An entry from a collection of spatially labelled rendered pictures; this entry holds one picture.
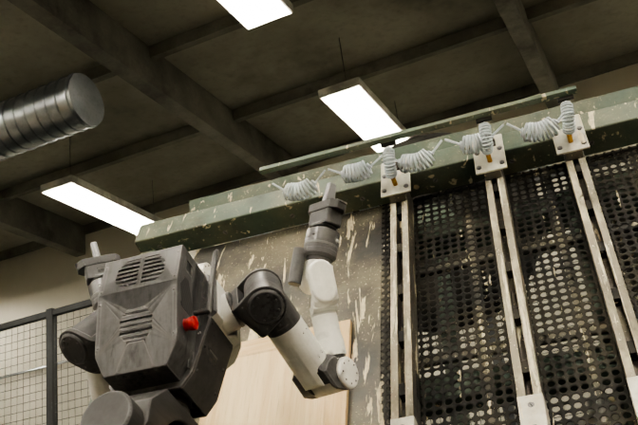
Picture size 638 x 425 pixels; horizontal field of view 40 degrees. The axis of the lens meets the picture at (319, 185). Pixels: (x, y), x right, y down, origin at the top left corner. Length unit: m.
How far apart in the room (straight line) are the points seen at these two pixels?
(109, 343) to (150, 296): 0.13
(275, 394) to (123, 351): 0.69
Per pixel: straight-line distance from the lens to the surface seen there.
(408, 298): 2.53
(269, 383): 2.56
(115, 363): 1.95
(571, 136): 2.84
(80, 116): 5.19
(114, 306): 2.01
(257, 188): 3.66
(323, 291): 2.19
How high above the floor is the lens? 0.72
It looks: 23 degrees up
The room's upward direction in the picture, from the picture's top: 8 degrees counter-clockwise
